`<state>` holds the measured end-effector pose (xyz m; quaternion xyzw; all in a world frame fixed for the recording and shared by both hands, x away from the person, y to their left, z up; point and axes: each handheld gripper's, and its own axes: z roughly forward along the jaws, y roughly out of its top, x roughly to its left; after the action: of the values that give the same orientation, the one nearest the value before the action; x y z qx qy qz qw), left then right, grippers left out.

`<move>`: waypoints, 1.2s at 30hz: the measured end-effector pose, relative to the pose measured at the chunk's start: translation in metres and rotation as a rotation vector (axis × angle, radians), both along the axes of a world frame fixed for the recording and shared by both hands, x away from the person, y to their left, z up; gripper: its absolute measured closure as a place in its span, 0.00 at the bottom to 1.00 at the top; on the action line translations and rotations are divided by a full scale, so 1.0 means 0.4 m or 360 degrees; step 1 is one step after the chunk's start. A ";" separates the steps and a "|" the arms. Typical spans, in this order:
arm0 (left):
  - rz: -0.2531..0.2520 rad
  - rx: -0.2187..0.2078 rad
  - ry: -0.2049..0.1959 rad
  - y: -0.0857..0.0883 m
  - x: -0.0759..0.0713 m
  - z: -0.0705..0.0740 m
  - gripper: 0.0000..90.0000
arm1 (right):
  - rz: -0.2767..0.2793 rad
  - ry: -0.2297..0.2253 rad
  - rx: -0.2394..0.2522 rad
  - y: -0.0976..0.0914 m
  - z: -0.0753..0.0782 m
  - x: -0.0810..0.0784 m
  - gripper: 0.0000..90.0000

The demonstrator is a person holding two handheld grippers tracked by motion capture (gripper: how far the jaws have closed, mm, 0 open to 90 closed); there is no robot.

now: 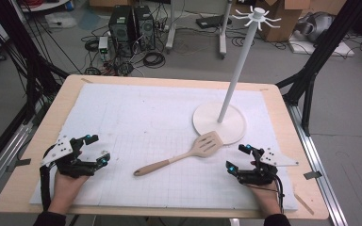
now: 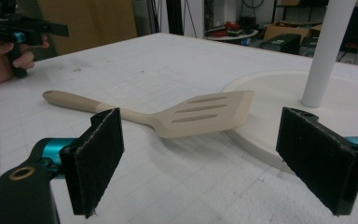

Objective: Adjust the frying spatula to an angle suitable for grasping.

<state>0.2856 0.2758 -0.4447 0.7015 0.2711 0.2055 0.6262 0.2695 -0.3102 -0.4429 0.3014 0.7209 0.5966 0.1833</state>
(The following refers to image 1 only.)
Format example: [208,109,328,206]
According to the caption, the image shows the aluminium rail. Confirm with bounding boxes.
[286,103,349,226]
[0,121,35,206]

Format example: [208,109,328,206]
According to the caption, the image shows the white flat board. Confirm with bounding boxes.
[288,32,356,58]

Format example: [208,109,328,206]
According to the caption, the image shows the black metal frame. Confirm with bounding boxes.
[275,0,362,137]
[0,0,71,177]

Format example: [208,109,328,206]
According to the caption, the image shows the dark tape strip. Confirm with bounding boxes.
[303,170,323,181]
[5,157,32,173]

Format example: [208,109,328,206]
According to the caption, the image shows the large cardboard box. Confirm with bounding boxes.
[256,0,313,43]

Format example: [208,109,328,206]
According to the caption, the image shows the thin wooden strip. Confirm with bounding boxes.
[293,192,316,217]

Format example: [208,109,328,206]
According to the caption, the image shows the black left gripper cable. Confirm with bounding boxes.
[39,145,59,212]

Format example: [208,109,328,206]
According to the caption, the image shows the beige slotted spatula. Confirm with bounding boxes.
[133,130,224,177]

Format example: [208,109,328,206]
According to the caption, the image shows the black computer tower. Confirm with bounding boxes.
[133,5,156,52]
[107,5,137,58]

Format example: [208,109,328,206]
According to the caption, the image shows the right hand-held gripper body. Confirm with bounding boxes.
[237,147,300,186]

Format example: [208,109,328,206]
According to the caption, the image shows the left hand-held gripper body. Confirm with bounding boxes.
[41,134,100,180]

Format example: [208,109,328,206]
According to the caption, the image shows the clear plastic sheet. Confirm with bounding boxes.
[44,11,78,30]

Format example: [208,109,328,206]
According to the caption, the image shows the white grid mat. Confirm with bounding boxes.
[29,82,299,212]

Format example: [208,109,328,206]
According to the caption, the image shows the white round table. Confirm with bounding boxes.
[16,0,73,13]

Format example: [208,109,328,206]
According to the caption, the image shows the person's left hand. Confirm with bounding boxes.
[52,170,91,202]

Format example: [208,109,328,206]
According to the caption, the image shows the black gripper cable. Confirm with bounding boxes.
[244,173,287,215]
[39,145,59,212]

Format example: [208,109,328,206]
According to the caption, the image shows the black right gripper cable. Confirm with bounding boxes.
[244,173,287,215]

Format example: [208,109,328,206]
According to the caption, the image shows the flat black device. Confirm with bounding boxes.
[195,14,234,30]

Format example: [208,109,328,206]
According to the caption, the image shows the coiled black cable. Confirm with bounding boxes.
[84,38,101,53]
[142,51,167,69]

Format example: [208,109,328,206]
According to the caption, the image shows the white hook stand rack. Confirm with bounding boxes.
[191,5,283,146]

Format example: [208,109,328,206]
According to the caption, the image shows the white stand leg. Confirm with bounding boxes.
[218,0,234,60]
[165,0,179,55]

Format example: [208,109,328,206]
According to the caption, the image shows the small white power supply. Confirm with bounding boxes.
[97,36,110,62]

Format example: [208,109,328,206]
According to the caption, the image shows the person's right hand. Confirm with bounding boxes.
[247,183,281,205]

